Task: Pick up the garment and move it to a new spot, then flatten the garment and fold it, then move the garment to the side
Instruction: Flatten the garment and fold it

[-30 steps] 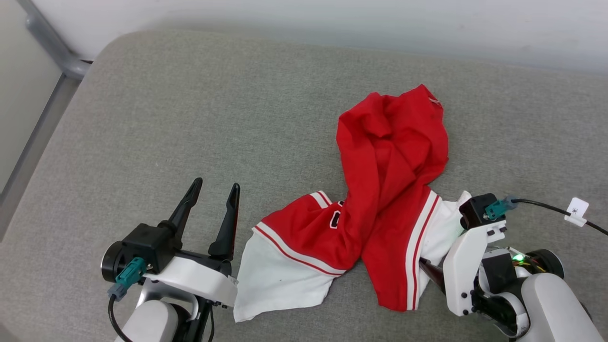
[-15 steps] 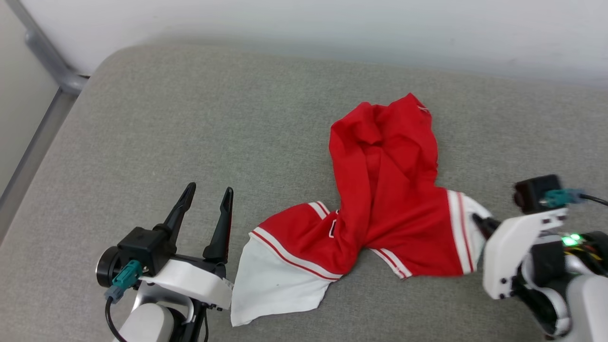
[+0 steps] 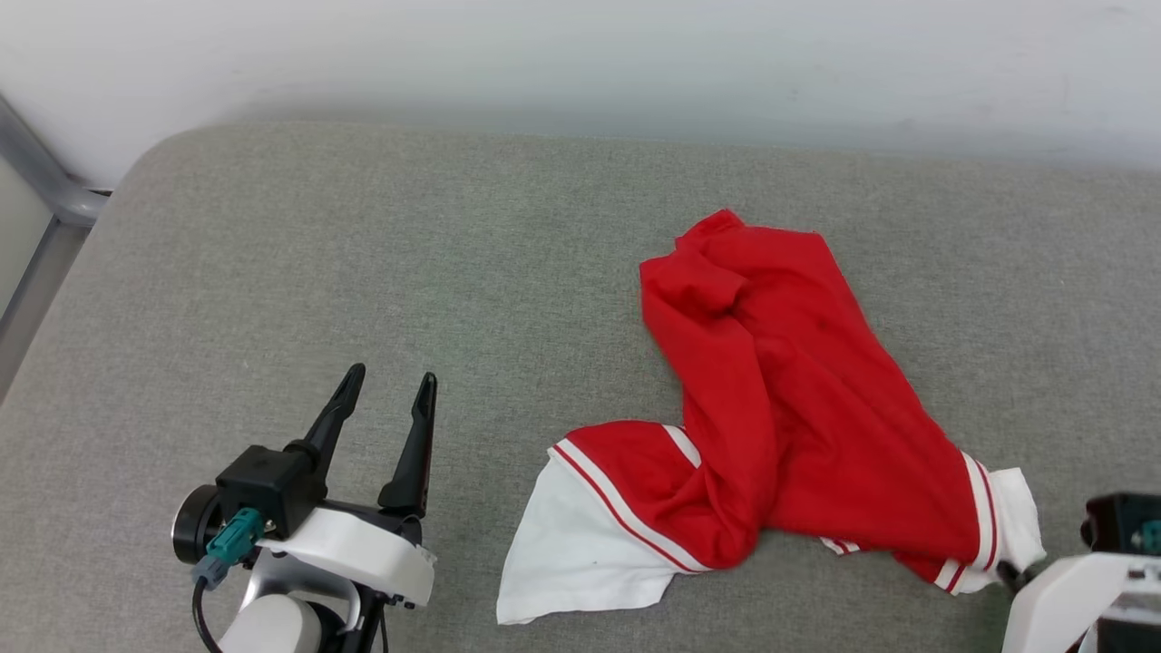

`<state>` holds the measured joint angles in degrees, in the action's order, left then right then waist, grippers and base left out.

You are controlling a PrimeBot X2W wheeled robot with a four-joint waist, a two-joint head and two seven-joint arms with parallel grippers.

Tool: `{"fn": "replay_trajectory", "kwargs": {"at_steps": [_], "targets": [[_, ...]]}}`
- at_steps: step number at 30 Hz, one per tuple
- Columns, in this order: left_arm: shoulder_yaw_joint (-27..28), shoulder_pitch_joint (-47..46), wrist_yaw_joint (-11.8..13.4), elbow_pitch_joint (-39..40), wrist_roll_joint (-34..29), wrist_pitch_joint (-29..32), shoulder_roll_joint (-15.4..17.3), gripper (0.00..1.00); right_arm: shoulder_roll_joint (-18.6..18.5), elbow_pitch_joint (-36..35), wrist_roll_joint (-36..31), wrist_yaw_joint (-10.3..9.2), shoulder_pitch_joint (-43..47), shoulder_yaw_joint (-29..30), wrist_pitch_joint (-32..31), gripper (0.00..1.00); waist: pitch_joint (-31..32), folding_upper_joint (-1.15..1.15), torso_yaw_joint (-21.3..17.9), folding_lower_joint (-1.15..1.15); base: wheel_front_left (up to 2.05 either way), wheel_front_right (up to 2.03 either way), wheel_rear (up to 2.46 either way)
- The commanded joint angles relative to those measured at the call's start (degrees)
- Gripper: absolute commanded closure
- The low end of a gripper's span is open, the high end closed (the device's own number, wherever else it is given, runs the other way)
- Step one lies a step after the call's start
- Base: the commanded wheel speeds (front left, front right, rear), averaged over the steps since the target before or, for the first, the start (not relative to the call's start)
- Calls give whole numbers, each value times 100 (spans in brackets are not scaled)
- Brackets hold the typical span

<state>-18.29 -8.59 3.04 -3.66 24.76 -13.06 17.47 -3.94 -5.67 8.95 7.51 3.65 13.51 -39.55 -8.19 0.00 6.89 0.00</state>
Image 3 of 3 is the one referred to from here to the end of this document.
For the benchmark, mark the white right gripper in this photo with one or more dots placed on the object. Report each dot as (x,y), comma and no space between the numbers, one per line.
(1052,608)

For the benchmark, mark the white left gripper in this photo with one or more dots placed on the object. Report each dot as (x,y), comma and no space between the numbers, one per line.
(363,549)

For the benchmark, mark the red and white basketball jersey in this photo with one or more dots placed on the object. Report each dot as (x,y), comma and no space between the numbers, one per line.
(798,381)

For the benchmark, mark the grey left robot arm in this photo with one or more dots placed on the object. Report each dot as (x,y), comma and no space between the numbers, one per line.
(272,630)

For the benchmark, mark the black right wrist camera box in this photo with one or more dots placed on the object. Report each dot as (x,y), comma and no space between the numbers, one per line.
(1120,521)

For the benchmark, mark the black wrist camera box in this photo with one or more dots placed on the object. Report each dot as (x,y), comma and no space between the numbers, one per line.
(1120,521)
(268,485)

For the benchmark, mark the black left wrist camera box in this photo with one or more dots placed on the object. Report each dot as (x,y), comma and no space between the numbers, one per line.
(268,485)

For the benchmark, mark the grey metal partition frame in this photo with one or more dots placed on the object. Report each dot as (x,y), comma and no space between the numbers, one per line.
(54,195)

